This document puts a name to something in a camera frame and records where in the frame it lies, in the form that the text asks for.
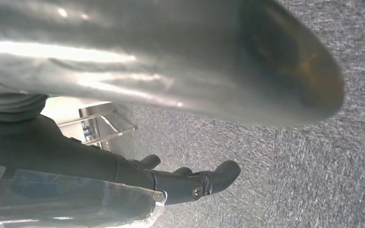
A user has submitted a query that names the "white desk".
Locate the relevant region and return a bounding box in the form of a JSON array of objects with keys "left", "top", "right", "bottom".
[{"left": 40, "top": 95, "right": 114, "bottom": 141}]

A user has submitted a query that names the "stainless steel table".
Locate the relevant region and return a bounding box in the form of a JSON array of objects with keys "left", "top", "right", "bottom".
[{"left": 56, "top": 101, "right": 138, "bottom": 151}]

